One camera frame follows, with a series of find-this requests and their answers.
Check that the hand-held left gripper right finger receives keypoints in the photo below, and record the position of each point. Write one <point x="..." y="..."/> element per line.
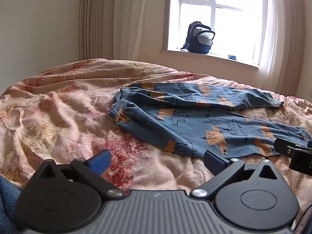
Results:
<point x="214" y="162"/>

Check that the dark blue backpack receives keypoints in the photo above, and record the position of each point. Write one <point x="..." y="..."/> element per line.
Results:
<point x="198" y="39"/>

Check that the blue patterned pants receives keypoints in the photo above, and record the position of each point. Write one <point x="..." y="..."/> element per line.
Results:
<point x="195" y="117"/>

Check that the person's denim-clad leg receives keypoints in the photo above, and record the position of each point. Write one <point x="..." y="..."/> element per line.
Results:
<point x="6" y="204"/>

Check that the small blue box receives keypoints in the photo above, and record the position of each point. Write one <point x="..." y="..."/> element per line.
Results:
<point x="232" y="57"/>

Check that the pink floral blanket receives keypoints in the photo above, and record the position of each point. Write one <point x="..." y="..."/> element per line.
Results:
<point x="68" y="117"/>

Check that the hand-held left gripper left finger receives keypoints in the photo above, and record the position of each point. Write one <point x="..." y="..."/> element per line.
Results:
<point x="100" y="162"/>

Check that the white windowsill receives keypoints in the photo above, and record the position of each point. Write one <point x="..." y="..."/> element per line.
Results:
<point x="209" y="58"/>

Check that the white framed window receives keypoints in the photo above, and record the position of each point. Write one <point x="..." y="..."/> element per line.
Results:
<point x="219" y="17"/>

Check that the beige curtain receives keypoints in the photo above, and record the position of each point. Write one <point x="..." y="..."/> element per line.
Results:
<point x="121" y="19"/>
<point x="282" y="36"/>

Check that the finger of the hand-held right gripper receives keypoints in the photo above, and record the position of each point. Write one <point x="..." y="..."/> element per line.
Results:
<point x="284" y="145"/>

